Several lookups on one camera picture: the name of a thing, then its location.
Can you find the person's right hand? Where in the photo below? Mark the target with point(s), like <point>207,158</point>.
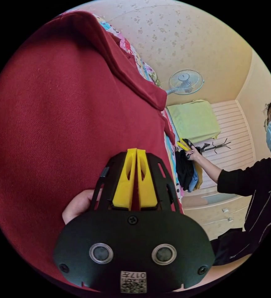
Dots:
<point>193,154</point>

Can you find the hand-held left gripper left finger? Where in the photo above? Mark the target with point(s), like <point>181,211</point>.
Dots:
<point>123,186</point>

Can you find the person's right forearm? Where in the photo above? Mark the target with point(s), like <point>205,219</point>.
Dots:
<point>210,168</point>

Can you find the light green cloth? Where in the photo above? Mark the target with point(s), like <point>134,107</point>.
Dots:
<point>193,121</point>

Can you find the person's body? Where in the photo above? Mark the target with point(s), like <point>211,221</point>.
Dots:
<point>265,198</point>

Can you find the black coat rack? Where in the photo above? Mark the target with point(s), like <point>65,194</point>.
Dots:
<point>215,147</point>

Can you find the person's left hand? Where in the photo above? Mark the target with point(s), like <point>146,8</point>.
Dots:
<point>78,204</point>

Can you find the red jacket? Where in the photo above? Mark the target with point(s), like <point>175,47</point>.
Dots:
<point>56,116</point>

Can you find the beige drawer cupboard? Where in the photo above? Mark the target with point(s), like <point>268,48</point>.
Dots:
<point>219,209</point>

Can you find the pile of clothes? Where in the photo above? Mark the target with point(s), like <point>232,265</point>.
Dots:
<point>185,170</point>

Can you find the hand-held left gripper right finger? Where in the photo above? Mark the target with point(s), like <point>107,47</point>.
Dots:
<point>147,188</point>

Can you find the bed with printed sheet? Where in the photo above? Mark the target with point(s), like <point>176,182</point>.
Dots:
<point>129,47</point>

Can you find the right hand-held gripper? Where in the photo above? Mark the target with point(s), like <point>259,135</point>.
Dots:
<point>188,143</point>

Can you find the white fan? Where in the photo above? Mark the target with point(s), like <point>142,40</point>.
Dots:
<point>184,80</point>

